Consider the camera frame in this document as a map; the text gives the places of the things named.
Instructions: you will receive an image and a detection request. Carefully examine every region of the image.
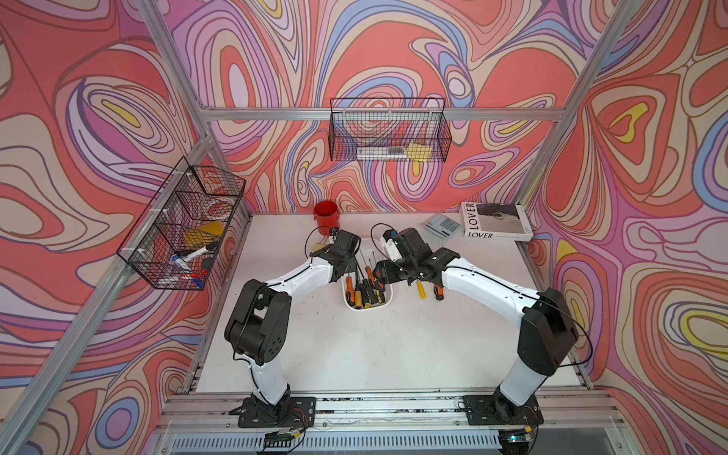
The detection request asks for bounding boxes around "white plastic storage box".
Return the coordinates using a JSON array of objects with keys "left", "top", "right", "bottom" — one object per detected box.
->
[{"left": 341, "top": 248, "right": 394, "bottom": 311}]

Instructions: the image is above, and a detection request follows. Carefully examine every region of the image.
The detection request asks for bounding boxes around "orange screwdriver black grip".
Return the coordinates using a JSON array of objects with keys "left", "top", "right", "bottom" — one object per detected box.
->
[{"left": 433, "top": 284, "right": 445, "bottom": 301}]

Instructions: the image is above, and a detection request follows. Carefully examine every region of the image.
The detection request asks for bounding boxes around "black yellow screwdriver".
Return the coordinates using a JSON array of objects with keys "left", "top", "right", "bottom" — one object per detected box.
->
[{"left": 362, "top": 267, "right": 386, "bottom": 306}]

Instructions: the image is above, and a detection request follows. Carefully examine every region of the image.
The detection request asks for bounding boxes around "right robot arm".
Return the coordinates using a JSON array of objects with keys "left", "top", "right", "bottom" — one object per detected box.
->
[{"left": 375, "top": 227, "right": 581, "bottom": 411}]

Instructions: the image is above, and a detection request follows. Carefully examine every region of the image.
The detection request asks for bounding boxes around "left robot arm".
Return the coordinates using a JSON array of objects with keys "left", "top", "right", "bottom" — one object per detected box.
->
[{"left": 224, "top": 231, "right": 361, "bottom": 407}]

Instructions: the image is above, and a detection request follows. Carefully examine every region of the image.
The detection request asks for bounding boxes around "orange screwdriver in box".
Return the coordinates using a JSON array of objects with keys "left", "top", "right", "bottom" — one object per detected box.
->
[{"left": 344, "top": 274, "right": 356, "bottom": 308}]

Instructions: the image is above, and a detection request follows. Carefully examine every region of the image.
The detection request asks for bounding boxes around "grey calculator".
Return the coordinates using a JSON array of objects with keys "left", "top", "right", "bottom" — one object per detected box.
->
[{"left": 424, "top": 213, "right": 463, "bottom": 239}]

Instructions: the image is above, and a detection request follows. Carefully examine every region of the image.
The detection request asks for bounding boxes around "red metal cup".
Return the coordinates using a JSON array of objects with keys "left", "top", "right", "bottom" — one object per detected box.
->
[{"left": 314, "top": 200, "right": 340, "bottom": 237}]

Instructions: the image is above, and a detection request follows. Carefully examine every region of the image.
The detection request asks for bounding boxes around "white Lover book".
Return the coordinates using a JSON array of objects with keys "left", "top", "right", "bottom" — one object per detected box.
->
[{"left": 460, "top": 202, "right": 534, "bottom": 242}]

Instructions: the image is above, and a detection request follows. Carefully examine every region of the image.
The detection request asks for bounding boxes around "yellow sponge in basket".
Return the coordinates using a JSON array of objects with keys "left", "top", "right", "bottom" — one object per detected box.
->
[{"left": 406, "top": 142, "right": 432, "bottom": 162}]

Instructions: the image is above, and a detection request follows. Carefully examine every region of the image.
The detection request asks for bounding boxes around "yellow item left basket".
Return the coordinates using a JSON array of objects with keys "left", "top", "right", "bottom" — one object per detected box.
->
[{"left": 184, "top": 220, "right": 225, "bottom": 248}]

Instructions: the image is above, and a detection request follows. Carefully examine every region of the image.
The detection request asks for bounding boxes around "white marker left basket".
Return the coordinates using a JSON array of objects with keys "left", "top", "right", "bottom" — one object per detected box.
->
[{"left": 170, "top": 244, "right": 218, "bottom": 270}]

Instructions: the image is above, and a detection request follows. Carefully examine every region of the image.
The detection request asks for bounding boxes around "black wire basket back wall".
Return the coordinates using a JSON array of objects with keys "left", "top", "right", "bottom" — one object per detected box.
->
[{"left": 328, "top": 95, "right": 452, "bottom": 162}]

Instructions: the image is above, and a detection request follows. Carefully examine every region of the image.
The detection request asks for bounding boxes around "black wire basket wall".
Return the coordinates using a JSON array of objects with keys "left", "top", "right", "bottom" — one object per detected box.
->
[
  {"left": 117, "top": 157, "right": 246, "bottom": 291},
  {"left": 328, "top": 95, "right": 452, "bottom": 162}
]

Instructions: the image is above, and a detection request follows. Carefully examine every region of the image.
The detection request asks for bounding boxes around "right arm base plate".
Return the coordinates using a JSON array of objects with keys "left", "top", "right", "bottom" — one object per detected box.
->
[{"left": 462, "top": 394, "right": 544, "bottom": 427}]

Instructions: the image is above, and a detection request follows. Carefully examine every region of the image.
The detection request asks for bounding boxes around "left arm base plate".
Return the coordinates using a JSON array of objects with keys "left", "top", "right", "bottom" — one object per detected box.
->
[{"left": 229, "top": 395, "right": 317, "bottom": 428}]

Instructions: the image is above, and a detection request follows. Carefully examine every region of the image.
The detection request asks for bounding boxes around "black wire basket left wall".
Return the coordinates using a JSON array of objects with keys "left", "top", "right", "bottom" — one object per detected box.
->
[{"left": 117, "top": 157, "right": 246, "bottom": 291}]

